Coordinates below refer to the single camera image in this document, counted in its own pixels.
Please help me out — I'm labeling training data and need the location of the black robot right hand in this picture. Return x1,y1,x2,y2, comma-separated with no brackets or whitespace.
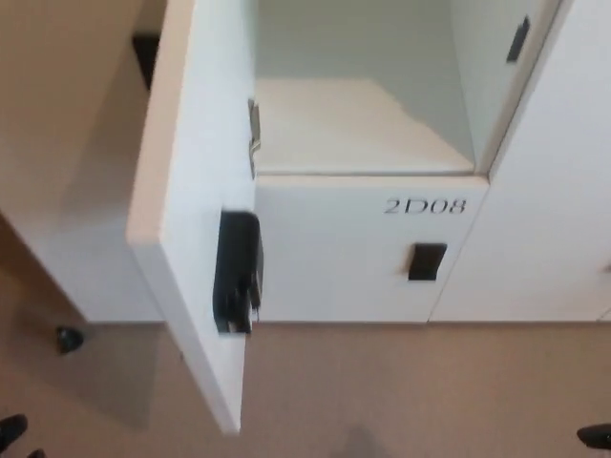
576,423,611,453

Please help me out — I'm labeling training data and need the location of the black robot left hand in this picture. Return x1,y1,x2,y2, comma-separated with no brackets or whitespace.
0,413,48,458

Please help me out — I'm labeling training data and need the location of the white locker door 2D07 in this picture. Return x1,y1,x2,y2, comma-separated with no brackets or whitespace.
125,0,263,435

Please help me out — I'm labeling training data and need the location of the black floor door stopper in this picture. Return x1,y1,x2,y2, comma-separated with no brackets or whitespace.
55,325,85,355

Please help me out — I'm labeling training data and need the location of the white locker door 2D04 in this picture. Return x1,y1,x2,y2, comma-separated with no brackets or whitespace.
0,190,166,325

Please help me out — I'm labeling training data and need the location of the white locker door 2D08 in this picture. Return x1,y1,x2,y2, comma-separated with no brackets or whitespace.
254,173,492,324

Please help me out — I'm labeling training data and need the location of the tall unlabelled white locker door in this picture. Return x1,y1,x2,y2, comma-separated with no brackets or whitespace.
486,0,611,201

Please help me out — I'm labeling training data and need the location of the white locker cabinet body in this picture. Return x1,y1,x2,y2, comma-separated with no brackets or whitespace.
0,0,611,326

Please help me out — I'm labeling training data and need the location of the metal door hinge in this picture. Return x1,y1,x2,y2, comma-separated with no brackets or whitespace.
246,97,263,180

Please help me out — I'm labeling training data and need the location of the black lock strike plate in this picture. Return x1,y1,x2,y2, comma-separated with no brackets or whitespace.
505,14,532,64

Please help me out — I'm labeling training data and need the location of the black handle of door 2D08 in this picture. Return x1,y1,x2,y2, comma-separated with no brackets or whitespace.
407,242,449,282

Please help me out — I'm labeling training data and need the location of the black handle on 2D07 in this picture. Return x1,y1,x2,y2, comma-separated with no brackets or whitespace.
211,209,264,336

